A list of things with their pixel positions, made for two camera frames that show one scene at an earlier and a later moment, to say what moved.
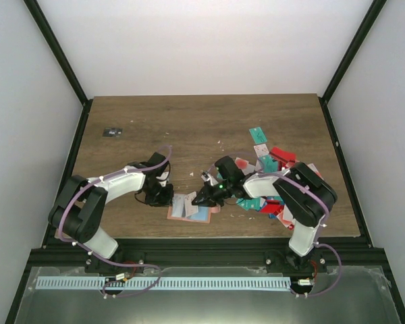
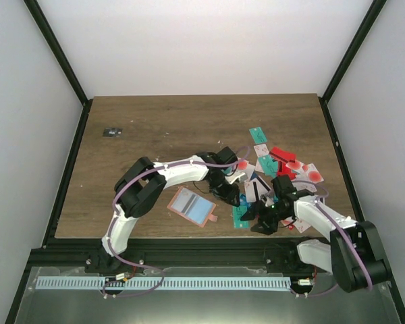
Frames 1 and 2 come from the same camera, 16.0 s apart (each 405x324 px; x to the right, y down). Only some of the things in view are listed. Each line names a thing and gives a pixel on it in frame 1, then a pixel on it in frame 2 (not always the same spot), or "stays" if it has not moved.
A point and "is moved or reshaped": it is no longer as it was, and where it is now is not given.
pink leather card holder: (204, 214) is moved or reshaped
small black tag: (112, 131) stays
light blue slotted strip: (163, 283) stays
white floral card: (190, 209) -> (182, 199)
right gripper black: (206, 194) -> (258, 210)
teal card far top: (258, 135) stays
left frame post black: (38, 24) stays
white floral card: (261, 150) stays
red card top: (287, 156) stays
